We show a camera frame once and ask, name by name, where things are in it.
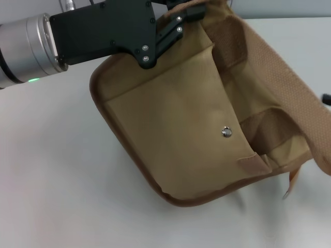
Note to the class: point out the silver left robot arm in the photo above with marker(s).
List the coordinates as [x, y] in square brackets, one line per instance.
[23, 54]

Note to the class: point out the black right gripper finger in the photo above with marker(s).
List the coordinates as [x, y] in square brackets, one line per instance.
[327, 99]

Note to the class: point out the khaki canvas food bag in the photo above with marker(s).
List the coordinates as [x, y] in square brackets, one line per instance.
[186, 142]

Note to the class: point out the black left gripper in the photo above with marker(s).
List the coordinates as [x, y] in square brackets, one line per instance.
[103, 33]

